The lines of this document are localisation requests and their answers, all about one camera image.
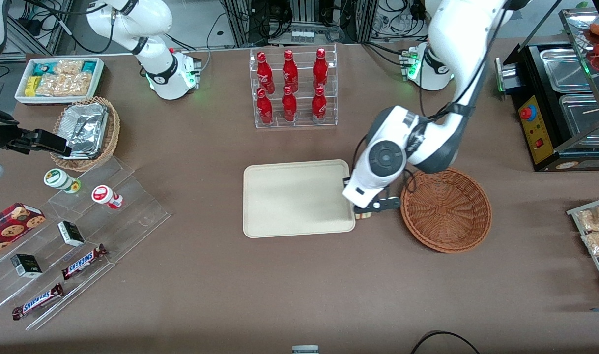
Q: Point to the triangular sandwich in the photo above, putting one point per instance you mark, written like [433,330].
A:
[363,215]

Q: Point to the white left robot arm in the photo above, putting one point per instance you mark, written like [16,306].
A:
[456,49]

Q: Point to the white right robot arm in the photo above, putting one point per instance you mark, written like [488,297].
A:
[152,19]

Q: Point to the beige plastic tray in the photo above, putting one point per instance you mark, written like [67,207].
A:
[299,199]

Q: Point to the light wicker basket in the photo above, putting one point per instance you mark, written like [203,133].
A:
[113,130]

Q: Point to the brown wicker basket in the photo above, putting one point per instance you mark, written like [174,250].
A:
[446,211]

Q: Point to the aluminium foil container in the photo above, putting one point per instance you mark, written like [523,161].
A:
[85,130]

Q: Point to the green lid yoghurt bottle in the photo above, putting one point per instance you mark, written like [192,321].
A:
[58,179]

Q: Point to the white rectangular snack bin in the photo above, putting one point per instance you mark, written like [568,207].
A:
[21,96]

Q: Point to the yellow snack packet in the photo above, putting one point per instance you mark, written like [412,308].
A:
[32,86]

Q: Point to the clear bag of snacks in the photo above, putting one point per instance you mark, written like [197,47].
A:
[66,83]

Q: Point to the red lid yoghurt bottle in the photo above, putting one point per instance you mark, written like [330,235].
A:
[104,195]

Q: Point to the teal snack packet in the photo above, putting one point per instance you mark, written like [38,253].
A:
[44,67]
[88,67]

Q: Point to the clear acrylic bottle rack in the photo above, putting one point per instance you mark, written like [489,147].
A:
[303,118]

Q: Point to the red cola bottle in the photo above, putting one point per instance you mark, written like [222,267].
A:
[289,107]
[265,109]
[290,71]
[320,69]
[265,73]
[319,107]

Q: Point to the small black carton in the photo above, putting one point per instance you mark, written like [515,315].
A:
[26,265]
[71,233]

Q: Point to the red cookie box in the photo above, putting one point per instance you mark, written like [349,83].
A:
[9,228]

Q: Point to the clear acrylic stepped shelf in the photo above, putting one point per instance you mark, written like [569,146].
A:
[127,221]

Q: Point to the snickers chocolate bar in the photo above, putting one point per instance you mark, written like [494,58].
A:
[38,302]
[83,262]

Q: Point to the small grey device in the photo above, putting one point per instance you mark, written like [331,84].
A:
[305,349]

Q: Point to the black hot dog machine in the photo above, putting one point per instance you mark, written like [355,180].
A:
[537,128]

